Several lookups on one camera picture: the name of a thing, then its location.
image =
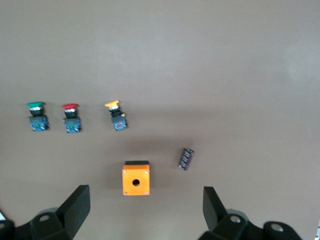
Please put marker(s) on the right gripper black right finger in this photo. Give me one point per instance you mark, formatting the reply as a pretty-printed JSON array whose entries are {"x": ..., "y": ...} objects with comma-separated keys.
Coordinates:
[{"x": 215, "y": 217}]

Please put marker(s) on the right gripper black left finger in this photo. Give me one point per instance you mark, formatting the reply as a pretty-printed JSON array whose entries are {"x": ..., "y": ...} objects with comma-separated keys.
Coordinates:
[{"x": 75, "y": 212}]

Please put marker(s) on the green push button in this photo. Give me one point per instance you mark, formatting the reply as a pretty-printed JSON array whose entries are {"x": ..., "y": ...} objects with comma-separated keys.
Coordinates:
[{"x": 38, "y": 120}]

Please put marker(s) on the red push button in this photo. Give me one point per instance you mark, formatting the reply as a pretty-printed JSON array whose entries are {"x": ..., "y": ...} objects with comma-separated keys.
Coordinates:
[{"x": 72, "y": 122}]

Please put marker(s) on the yellow push button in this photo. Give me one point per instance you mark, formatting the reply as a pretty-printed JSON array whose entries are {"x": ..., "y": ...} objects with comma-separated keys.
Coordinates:
[{"x": 117, "y": 120}]

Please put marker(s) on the small black connector block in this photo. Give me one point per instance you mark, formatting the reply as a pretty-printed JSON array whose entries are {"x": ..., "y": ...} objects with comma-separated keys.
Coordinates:
[{"x": 186, "y": 159}]

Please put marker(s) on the orange box with hole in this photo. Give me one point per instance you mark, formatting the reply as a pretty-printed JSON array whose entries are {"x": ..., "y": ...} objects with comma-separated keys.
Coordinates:
[{"x": 136, "y": 175}]

